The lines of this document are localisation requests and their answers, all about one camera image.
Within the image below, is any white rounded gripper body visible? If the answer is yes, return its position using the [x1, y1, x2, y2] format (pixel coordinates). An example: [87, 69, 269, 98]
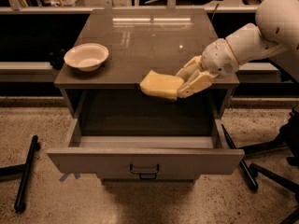
[201, 38, 239, 77]

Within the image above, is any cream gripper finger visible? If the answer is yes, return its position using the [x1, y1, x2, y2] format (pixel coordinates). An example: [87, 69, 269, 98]
[178, 71, 215, 98]
[176, 56, 205, 81]

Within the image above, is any yellow wavy sponge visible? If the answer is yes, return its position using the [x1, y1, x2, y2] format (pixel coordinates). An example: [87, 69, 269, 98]
[140, 70, 184, 100]

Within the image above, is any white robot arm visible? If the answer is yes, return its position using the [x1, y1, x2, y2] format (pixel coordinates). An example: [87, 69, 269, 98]
[177, 0, 299, 98]

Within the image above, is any grey drawer cabinet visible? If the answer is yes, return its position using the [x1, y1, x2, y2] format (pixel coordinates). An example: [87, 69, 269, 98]
[53, 7, 240, 185]

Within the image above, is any open top drawer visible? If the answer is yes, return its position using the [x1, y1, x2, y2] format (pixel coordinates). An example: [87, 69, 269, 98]
[46, 89, 246, 181]

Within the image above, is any black stand legs right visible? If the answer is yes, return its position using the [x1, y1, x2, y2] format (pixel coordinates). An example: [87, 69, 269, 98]
[223, 106, 299, 224]

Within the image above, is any white ceramic bowl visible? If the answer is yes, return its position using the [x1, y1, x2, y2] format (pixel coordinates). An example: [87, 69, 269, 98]
[64, 43, 109, 72]

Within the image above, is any small black object behind bowl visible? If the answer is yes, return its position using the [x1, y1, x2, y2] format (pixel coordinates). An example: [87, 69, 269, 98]
[49, 49, 65, 70]

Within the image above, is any black stand leg left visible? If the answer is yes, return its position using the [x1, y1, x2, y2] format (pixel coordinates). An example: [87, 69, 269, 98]
[0, 135, 40, 213]

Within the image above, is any black metal drawer handle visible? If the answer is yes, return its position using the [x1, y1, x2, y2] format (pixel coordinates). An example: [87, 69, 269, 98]
[129, 164, 160, 180]

